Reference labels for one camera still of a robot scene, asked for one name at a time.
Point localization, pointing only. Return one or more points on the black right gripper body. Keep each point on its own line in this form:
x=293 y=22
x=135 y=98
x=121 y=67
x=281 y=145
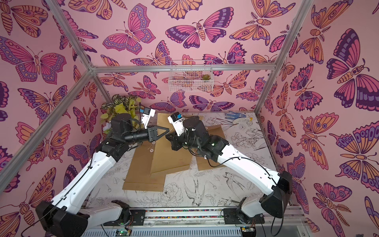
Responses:
x=174 y=139

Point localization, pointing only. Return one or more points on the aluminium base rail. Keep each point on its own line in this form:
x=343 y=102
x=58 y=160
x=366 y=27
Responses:
x=202 y=222

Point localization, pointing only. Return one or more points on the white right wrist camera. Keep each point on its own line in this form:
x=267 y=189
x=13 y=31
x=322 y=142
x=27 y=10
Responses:
x=176 y=119

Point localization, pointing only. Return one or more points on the blue white work glove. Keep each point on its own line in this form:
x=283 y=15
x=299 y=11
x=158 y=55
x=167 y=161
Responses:
x=239 y=117

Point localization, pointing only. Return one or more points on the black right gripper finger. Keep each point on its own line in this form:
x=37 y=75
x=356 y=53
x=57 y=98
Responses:
x=174 y=145
x=170 y=136

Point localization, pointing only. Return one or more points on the small green succulent plant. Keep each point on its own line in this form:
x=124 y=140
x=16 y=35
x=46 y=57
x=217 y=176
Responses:
x=206 y=77

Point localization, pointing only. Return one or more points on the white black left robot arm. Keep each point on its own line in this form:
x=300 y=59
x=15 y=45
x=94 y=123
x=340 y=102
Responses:
x=63 y=216

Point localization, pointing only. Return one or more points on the potted green yellow plant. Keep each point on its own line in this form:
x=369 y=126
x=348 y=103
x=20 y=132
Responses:
x=120 y=105

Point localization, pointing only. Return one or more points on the white wire wall basket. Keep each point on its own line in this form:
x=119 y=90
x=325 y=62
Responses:
x=186 y=75

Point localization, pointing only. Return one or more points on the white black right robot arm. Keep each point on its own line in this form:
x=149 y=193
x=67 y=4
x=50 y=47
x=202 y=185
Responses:
x=276 y=187

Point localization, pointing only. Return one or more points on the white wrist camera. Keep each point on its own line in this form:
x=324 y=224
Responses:
x=176 y=119
x=146 y=114

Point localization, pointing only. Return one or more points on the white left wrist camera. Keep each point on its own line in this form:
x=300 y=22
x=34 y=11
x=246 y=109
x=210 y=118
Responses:
x=146 y=114

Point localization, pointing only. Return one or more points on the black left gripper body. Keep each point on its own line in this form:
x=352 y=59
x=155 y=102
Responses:
x=138 y=136

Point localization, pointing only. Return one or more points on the brown kraft file bag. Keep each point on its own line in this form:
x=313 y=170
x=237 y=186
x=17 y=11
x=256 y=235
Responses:
x=166 y=161
x=212 y=143
x=139 y=174

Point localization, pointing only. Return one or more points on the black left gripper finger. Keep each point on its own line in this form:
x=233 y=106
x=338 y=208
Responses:
x=157 y=134
x=151 y=127

